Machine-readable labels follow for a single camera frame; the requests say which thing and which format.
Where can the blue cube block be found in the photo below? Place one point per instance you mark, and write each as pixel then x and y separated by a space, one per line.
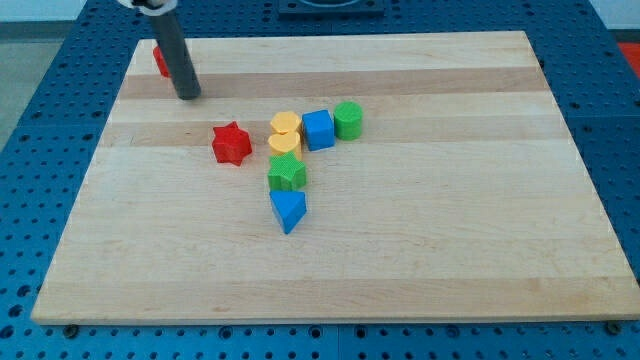
pixel 319 130

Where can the yellow hexagon block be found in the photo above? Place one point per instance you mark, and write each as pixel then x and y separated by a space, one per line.
pixel 286 122

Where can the green cylinder block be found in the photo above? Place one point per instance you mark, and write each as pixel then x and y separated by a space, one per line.
pixel 348 117

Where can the green star block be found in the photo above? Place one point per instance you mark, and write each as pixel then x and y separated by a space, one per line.
pixel 286 173

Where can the wooden board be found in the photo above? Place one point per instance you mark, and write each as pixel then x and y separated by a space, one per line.
pixel 465 198

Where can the red star block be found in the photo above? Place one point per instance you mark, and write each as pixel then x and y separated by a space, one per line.
pixel 231 144

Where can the white rod mount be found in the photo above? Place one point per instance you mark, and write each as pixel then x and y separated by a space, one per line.
pixel 147 3

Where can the red block behind rod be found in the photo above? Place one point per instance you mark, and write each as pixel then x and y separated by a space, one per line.
pixel 160 62

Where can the yellow heart block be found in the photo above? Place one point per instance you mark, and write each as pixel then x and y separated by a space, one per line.
pixel 281 144

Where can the dark blue base plate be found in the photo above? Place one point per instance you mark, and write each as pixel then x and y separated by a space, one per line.
pixel 300 8

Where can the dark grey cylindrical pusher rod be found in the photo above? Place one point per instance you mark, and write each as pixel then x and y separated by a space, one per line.
pixel 172 44

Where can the blue triangle block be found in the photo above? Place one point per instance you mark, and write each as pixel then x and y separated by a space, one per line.
pixel 289 208

